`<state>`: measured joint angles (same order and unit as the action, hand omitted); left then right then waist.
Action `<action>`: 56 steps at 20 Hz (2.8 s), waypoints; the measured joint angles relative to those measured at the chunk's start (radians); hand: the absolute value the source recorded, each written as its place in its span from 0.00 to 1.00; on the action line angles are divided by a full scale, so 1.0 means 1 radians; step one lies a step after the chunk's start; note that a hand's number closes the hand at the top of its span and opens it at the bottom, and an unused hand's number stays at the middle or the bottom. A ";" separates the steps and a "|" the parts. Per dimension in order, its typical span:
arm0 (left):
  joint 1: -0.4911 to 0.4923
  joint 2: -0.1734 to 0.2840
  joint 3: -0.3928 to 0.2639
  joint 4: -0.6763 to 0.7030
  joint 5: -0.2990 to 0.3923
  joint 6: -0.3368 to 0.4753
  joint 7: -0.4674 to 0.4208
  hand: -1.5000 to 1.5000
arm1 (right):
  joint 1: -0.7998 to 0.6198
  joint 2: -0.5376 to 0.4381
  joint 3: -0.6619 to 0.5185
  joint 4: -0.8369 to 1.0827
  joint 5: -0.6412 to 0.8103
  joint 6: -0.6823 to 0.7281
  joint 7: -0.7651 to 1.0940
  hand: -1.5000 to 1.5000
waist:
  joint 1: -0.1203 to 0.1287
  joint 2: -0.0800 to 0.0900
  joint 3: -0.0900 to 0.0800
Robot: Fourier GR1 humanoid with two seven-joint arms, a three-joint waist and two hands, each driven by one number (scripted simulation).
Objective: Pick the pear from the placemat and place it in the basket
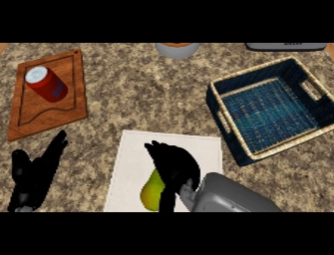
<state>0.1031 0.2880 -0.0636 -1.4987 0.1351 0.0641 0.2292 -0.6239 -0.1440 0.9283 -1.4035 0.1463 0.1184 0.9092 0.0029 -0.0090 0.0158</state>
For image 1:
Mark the red can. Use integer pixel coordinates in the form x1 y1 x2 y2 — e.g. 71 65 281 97
24 66 69 104

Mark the grey round pot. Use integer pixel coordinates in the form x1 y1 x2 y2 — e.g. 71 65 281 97
154 43 201 61

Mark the brown wooden cutting board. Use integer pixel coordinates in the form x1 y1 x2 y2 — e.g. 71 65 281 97
6 48 90 142

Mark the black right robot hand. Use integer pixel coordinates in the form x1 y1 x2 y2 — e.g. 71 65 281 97
143 139 202 213

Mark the blue wicker basket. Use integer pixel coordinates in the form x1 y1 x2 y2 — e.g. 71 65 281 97
204 56 334 167

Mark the dark grey appliance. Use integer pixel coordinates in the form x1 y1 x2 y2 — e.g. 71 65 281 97
242 43 328 52

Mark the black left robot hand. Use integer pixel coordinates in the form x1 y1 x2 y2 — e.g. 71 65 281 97
6 129 69 213

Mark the green yellow pear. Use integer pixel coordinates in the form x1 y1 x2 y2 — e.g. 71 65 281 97
140 168 167 212

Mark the white placemat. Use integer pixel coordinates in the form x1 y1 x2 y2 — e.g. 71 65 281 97
102 129 223 213

